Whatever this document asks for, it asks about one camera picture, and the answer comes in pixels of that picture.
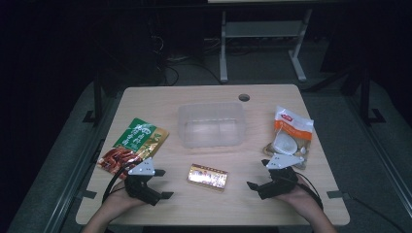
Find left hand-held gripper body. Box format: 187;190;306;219
123;156;162;207

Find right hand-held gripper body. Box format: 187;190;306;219
257;152;306;200

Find white and orange packet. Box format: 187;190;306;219
262;105;316;171

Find green snack packet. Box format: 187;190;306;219
96;116;171;181

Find gold foil box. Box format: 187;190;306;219
186;163;229;193

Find clear plastic container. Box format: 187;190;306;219
176;101;247;150

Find person's right hand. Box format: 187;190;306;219
275;183;321;217

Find person's left hand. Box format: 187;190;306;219
102;184;148;217

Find grey tape strip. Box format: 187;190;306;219
75;189;98;200
326;189;352;200

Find black metal stand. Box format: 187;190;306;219
359;67;387;126
82;69;105;126

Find thin black floor cable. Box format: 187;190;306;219
349;194;407;233

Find black floor cables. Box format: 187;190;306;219
150;33;225;87

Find white metal table frame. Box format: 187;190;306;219
219;8;314;83

